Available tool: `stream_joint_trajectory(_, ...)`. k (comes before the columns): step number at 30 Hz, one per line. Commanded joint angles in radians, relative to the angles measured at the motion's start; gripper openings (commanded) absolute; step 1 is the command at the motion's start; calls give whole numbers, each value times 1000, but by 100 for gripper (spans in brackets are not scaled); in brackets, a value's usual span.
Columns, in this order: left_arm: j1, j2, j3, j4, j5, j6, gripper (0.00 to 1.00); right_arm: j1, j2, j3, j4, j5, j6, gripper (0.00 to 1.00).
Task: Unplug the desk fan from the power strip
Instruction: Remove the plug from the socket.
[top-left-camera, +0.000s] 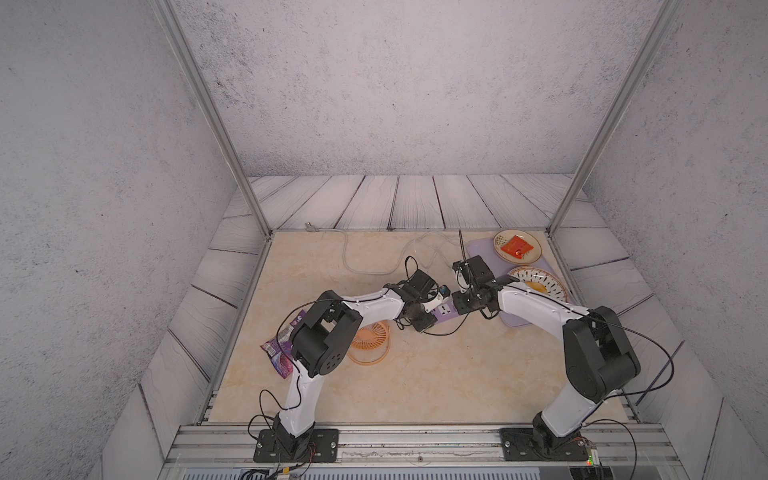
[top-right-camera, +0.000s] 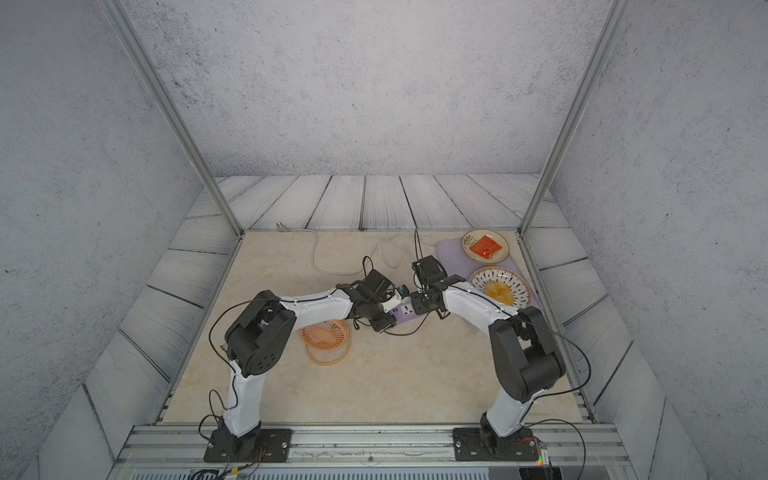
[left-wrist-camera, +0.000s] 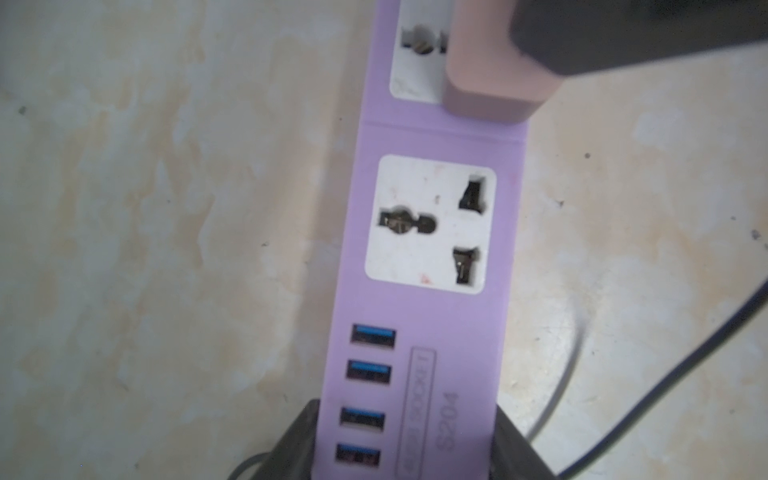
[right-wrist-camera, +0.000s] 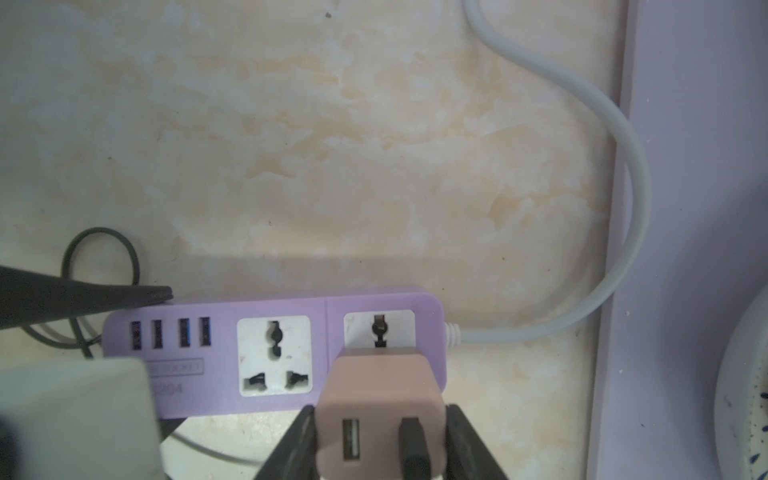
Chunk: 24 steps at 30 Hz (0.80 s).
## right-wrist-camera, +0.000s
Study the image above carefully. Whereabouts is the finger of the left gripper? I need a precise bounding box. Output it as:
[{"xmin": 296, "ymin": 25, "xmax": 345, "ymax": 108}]
[{"xmin": 1, "ymin": 266, "xmax": 173, "ymax": 329}]

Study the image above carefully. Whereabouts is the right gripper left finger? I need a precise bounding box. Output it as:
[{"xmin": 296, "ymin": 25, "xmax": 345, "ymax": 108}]
[{"xmin": 254, "ymin": 405, "xmax": 320, "ymax": 480}]

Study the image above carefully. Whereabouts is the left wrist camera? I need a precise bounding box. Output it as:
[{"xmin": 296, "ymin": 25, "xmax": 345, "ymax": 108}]
[{"xmin": 1, "ymin": 359, "xmax": 166, "ymax": 479}]

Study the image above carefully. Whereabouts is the purple placemat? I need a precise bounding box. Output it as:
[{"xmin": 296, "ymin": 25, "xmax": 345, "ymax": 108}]
[{"xmin": 587, "ymin": 1, "xmax": 767, "ymax": 479}]

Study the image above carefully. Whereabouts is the purple power strip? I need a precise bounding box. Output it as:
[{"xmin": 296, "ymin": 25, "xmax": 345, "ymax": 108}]
[{"xmin": 101, "ymin": 289, "xmax": 461, "ymax": 419}]

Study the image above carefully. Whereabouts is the white power strip cord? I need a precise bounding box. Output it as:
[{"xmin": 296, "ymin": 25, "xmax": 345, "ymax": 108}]
[{"xmin": 443, "ymin": 0, "xmax": 653, "ymax": 346}]

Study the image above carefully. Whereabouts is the black fan cable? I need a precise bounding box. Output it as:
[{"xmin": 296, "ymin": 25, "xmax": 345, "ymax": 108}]
[{"xmin": 20, "ymin": 226, "xmax": 142, "ymax": 361}]

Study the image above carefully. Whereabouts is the pink USB plug adapter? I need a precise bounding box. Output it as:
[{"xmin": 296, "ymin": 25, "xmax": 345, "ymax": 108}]
[{"xmin": 315, "ymin": 348, "xmax": 447, "ymax": 479}]

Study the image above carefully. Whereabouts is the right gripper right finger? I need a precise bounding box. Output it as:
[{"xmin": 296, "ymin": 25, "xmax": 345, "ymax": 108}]
[{"xmin": 445, "ymin": 404, "xmax": 508, "ymax": 480}]

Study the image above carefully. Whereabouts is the white patterned bowl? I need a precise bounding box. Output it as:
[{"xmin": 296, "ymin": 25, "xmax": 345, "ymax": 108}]
[{"xmin": 714, "ymin": 290, "xmax": 767, "ymax": 480}]

